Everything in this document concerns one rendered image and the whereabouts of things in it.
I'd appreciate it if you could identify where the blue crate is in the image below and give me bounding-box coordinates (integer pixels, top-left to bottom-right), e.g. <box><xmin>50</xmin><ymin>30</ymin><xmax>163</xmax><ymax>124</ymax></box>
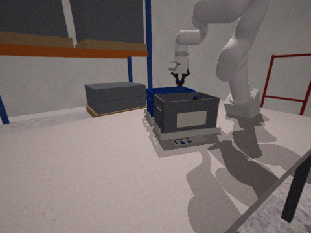
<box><xmin>146</xmin><ymin>87</ymin><xmax>196</xmax><ymax>117</ymax></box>

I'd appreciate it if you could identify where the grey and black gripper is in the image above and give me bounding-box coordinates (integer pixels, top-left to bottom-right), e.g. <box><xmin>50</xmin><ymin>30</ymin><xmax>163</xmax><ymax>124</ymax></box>
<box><xmin>171</xmin><ymin>56</ymin><xmax>190</xmax><ymax>85</ymax></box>

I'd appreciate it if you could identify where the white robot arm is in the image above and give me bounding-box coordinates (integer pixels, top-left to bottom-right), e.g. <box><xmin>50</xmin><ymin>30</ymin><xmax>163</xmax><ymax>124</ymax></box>
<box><xmin>175</xmin><ymin>0</ymin><xmax>270</xmax><ymax>104</ymax></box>

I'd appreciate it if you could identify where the white paper pick list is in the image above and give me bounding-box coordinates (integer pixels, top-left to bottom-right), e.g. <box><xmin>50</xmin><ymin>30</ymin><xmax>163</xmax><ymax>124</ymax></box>
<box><xmin>171</xmin><ymin>135</ymin><xmax>208</xmax><ymax>145</ymax></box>

